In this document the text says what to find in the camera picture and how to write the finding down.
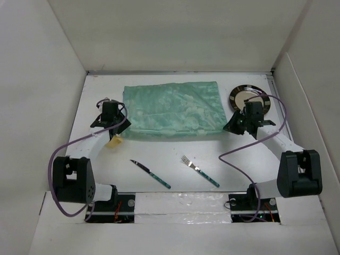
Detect dark rimmed dinner plate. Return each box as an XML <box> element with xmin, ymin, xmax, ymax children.
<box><xmin>229</xmin><ymin>84</ymin><xmax>271</xmax><ymax>114</ymax></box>

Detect yellow ceramic mug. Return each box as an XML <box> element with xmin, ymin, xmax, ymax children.
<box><xmin>105</xmin><ymin>135</ymin><xmax>123</xmax><ymax>148</ymax></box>

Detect green satin cloth placemat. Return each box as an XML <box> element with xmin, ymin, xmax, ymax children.
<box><xmin>122</xmin><ymin>81</ymin><xmax>227</xmax><ymax>140</ymax></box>

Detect fork with green handle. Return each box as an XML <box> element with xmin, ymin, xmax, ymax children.
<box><xmin>181</xmin><ymin>155</ymin><xmax>220</xmax><ymax>188</ymax></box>

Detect knife with green handle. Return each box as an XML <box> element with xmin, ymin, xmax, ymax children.
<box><xmin>130</xmin><ymin>159</ymin><xmax>171</xmax><ymax>189</ymax></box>

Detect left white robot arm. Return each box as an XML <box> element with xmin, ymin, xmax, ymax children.
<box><xmin>49</xmin><ymin>99</ymin><xmax>131</xmax><ymax>211</ymax></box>

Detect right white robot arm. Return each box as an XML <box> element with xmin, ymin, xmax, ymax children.
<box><xmin>224</xmin><ymin>101</ymin><xmax>323</xmax><ymax>209</ymax></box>

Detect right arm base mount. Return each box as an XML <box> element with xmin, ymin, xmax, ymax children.
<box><xmin>224</xmin><ymin>184</ymin><xmax>281</xmax><ymax>223</ymax></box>

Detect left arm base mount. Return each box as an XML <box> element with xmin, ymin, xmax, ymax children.
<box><xmin>85</xmin><ymin>193</ymin><xmax>135</xmax><ymax>224</ymax></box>

